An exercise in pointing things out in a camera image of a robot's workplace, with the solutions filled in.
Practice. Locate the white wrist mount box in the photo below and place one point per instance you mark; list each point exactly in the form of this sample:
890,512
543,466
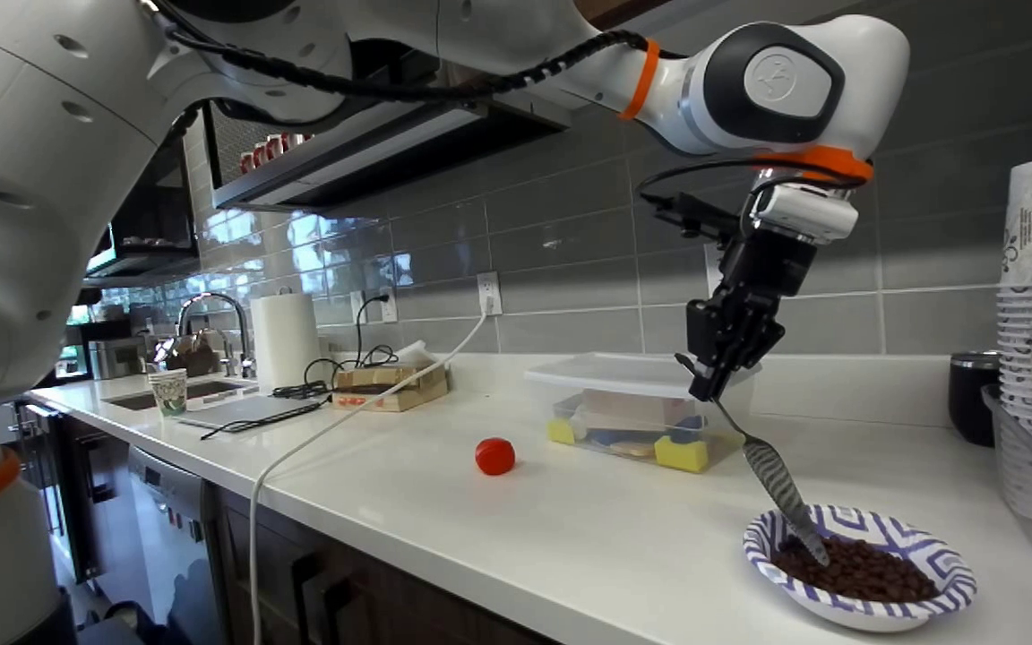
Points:
803,212

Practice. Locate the white paper towel roll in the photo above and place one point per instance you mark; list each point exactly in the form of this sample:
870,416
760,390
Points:
283,343

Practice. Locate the small red object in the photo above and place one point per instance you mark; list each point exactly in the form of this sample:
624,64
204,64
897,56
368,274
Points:
495,455

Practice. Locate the clear plastic lidded container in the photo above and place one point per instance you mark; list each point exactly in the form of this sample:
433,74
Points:
612,378

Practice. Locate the white blue patterned paper plate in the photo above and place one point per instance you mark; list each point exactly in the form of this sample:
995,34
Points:
849,613

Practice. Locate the brown food pieces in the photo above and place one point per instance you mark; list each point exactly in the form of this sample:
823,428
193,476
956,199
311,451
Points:
876,576

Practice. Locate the flat box with yellow label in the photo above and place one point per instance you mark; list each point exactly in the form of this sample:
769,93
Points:
411,398

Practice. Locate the small chrome tap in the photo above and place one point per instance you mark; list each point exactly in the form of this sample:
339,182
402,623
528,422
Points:
365,323

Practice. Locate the stainless dishwasher front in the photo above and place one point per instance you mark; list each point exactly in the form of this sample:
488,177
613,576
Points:
171,539

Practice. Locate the black open wall cabinet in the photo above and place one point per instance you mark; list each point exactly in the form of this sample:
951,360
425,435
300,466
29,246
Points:
152,226

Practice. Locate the small yellow sponge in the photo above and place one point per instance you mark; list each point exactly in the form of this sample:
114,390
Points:
560,431

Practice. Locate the large yellow sponge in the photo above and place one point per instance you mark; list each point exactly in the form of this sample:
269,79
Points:
682,454

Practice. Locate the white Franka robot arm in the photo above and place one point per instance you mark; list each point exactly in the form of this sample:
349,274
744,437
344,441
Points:
53,144

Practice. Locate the brown cardboard box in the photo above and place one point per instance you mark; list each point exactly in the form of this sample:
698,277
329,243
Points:
376,378

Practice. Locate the black coffee machine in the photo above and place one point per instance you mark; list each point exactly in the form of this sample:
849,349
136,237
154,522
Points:
98,351

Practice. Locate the kitchen sink basin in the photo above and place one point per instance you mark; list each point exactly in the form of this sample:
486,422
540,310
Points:
214,390

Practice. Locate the silver metal spatula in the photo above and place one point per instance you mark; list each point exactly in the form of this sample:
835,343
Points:
771,478

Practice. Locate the dark flat tray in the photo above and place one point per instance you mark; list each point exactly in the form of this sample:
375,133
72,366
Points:
252,414

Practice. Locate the black tumbler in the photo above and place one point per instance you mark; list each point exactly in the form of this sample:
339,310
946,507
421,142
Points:
971,398

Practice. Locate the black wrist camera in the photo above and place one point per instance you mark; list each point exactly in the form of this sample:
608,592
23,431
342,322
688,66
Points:
688,216

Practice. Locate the crumpled white paper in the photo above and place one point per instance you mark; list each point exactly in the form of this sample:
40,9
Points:
415,351

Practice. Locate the red and white cups row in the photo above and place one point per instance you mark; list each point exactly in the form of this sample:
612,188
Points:
269,153

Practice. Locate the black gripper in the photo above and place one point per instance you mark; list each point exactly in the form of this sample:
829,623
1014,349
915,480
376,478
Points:
769,269

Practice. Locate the chrome kitchen faucet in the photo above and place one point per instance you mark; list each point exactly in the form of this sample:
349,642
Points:
239,316

